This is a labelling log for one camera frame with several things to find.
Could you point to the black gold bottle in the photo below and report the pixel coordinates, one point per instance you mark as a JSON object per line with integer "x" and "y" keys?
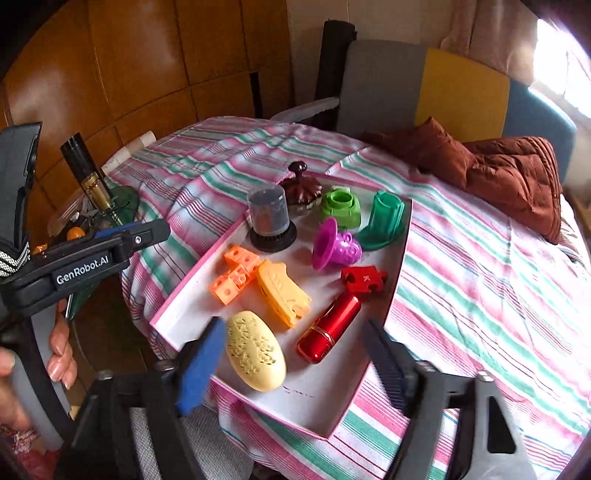
{"x": 87, "y": 170}

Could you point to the red puzzle piece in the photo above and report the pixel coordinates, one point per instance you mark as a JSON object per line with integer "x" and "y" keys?
{"x": 360, "y": 281}

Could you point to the grey mesh chair seat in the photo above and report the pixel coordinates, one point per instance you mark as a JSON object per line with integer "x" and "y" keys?
{"x": 221, "y": 447}

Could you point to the yellow plastic toy piece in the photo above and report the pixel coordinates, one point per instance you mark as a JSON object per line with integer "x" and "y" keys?
{"x": 281, "y": 290}

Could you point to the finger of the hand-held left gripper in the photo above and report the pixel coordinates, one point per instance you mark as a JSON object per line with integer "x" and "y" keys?
{"x": 147, "y": 233}

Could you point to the green white plastic toy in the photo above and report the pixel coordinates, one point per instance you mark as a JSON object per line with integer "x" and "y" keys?
{"x": 339, "y": 203}

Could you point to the wooden wardrobe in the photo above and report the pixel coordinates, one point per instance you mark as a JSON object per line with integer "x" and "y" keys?
{"x": 138, "y": 69}

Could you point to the beige patterned curtain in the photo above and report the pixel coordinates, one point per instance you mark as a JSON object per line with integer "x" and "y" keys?
{"x": 489, "y": 32}

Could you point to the striped bedsheet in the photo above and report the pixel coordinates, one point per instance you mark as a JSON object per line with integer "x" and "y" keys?
{"x": 461, "y": 300}

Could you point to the orange block toy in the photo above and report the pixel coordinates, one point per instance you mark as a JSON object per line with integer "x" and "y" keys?
{"x": 235, "y": 277}

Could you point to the window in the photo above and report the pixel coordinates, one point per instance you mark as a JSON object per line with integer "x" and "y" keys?
{"x": 568, "y": 69}

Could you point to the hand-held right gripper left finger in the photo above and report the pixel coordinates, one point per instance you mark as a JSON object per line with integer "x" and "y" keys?
{"x": 201, "y": 364}

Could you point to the black grey cylinder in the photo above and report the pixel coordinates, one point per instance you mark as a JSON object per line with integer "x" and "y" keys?
{"x": 268, "y": 212}

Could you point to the pink white tray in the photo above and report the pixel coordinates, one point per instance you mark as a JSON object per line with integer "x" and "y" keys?
{"x": 318, "y": 397}

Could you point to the green plastic holder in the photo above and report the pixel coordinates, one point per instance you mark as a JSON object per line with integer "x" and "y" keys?
{"x": 385, "y": 217}

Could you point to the brown doll figure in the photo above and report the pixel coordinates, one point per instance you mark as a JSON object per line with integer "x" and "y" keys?
{"x": 300, "y": 189}

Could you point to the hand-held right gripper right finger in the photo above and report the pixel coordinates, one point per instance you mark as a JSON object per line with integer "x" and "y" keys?
{"x": 388, "y": 364}

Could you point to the person's left hand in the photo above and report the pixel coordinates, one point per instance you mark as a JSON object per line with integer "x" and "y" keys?
{"x": 62, "y": 350}

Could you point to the grey yellow blue headboard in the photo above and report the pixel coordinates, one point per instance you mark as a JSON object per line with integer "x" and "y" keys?
{"x": 461, "y": 92}

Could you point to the white bed side rail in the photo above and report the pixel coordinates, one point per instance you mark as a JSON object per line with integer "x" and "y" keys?
{"x": 309, "y": 108}

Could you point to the brown quilt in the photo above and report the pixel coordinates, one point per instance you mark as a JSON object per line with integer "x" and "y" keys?
{"x": 508, "y": 175}

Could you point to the white plastic pipe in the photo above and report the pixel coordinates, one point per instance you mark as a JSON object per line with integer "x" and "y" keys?
{"x": 138, "y": 143}

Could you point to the yellow oval soap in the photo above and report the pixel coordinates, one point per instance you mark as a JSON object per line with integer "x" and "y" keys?
{"x": 254, "y": 350}

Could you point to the red patterned clothing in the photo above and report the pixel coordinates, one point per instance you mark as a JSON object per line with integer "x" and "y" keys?
{"x": 23, "y": 457}

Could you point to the purple plastic toy cup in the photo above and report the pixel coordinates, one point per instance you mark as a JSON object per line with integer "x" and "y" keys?
{"x": 341, "y": 247}

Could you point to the red metallic cylinder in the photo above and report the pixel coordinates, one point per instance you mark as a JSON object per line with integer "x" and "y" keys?
{"x": 328, "y": 330}

